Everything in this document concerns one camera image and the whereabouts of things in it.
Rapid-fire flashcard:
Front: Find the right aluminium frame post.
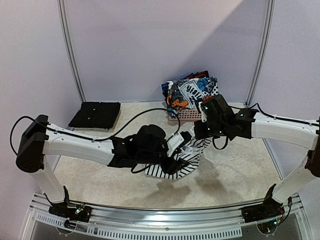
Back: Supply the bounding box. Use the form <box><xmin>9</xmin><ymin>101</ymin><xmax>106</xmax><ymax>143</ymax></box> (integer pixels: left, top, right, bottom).
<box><xmin>245</xmin><ymin>0</ymin><xmax>275</xmax><ymax>106</ymax></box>

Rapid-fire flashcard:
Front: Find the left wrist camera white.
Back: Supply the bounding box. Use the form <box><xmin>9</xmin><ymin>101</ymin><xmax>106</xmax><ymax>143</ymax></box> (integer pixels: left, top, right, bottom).
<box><xmin>166</xmin><ymin>131</ymin><xmax>193</xmax><ymax>157</ymax></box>

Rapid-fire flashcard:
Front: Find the aluminium front rail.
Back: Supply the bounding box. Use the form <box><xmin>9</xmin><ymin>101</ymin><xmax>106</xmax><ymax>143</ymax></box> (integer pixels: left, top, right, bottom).
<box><xmin>21</xmin><ymin>193</ymin><xmax>313</xmax><ymax>240</ymax></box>

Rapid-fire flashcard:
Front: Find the colourful printed clothes pile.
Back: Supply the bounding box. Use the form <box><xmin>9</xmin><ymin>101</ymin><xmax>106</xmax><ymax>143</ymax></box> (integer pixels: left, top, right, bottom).
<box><xmin>161</xmin><ymin>70</ymin><xmax>219</xmax><ymax>117</ymax></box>

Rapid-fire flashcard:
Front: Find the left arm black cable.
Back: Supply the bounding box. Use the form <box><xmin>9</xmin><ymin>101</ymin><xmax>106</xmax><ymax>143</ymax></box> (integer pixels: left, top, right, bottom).
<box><xmin>9</xmin><ymin>107</ymin><xmax>182</xmax><ymax>157</ymax></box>

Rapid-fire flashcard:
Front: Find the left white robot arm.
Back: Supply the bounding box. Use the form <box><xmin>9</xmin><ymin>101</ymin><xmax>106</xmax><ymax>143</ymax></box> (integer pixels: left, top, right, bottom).
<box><xmin>15</xmin><ymin>115</ymin><xmax>185</xmax><ymax>217</ymax></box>

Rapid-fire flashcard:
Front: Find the black white striped tank top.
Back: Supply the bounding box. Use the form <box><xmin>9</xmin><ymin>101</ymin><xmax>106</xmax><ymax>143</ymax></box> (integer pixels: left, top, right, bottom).
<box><xmin>144</xmin><ymin>126</ymin><xmax>212</xmax><ymax>180</ymax></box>

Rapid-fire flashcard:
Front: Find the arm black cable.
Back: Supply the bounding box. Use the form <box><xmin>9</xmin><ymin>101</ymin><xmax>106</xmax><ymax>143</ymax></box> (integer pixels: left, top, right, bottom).
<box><xmin>9</xmin><ymin>107</ymin><xmax>182</xmax><ymax>157</ymax></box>
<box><xmin>212</xmin><ymin>102</ymin><xmax>320</xmax><ymax>151</ymax></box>

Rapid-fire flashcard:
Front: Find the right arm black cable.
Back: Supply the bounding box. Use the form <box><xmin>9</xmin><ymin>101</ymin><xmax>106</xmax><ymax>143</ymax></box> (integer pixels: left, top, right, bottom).
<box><xmin>212</xmin><ymin>102</ymin><xmax>320</xmax><ymax>151</ymax></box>

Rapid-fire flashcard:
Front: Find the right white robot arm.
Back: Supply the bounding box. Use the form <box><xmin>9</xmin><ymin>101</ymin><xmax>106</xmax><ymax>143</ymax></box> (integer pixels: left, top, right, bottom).
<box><xmin>194</xmin><ymin>94</ymin><xmax>320</xmax><ymax>218</ymax></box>

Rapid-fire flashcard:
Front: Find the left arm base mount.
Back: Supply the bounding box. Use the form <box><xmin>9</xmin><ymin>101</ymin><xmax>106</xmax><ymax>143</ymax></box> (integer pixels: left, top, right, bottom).
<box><xmin>48</xmin><ymin>203</ymin><xmax>93</xmax><ymax>230</ymax></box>

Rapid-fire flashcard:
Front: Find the folded black shirt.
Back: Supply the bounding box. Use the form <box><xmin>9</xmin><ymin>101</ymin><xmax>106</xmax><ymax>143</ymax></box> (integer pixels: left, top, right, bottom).
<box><xmin>68</xmin><ymin>101</ymin><xmax>121</xmax><ymax>129</ymax></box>

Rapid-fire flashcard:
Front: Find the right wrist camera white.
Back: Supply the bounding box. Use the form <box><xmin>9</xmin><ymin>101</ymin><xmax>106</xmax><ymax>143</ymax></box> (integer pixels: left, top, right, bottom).
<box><xmin>196</xmin><ymin>99</ymin><xmax>208</xmax><ymax>123</ymax></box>

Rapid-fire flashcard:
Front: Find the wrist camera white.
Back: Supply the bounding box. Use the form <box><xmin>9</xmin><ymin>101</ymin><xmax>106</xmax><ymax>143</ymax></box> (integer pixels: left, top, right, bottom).
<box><xmin>166</xmin><ymin>131</ymin><xmax>193</xmax><ymax>157</ymax></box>
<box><xmin>196</xmin><ymin>99</ymin><xmax>208</xmax><ymax>123</ymax></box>

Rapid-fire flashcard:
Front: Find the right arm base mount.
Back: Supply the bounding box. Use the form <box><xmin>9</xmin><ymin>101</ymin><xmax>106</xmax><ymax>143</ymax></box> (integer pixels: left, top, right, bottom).
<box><xmin>240</xmin><ymin>197</ymin><xmax>293</xmax><ymax>236</ymax></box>

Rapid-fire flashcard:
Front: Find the pink plastic laundry basket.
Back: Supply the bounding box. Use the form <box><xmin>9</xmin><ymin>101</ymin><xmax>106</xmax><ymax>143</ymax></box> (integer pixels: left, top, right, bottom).
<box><xmin>168</xmin><ymin>109</ymin><xmax>202</xmax><ymax>123</ymax></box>

